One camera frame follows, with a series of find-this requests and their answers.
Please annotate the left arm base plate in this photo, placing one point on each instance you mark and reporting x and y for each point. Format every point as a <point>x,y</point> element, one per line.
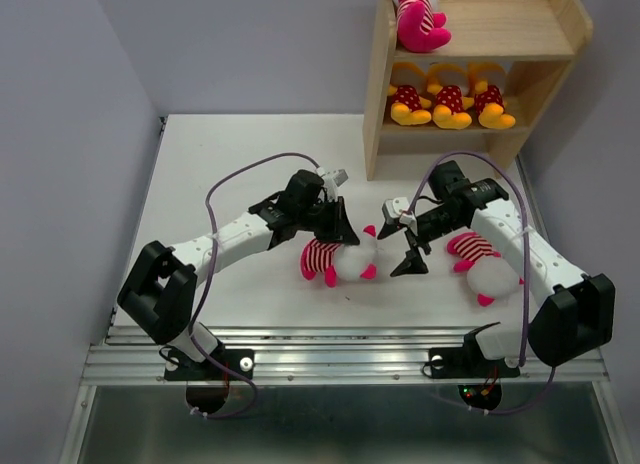
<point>180,368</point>

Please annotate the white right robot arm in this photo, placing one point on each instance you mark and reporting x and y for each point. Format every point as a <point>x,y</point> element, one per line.
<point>566,311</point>

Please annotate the white glasses doll striped shirt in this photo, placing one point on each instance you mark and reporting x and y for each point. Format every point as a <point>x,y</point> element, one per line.
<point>421,25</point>

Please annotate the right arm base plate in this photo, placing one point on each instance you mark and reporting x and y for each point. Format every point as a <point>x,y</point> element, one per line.
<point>458,363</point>

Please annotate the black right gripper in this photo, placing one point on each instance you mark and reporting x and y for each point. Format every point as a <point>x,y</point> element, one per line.
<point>413,263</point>

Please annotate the white doll face down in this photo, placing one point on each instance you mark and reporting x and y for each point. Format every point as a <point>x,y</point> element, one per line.
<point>341,262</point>
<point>488,274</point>

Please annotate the aluminium mounting rail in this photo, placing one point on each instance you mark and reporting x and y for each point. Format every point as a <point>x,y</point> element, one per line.
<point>336,351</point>

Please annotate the wooden shelf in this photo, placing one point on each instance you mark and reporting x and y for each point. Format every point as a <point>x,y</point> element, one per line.
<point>537,42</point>

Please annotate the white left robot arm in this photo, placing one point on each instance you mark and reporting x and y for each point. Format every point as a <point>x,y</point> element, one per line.
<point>159,290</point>

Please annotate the orange bear polka dot toy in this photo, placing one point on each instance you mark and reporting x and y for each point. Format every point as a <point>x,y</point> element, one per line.
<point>407,105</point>

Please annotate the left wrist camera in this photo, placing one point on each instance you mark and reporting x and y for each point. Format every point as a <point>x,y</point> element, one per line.
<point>332,180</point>

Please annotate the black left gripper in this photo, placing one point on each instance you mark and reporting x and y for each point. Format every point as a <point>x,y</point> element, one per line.
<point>340,230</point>

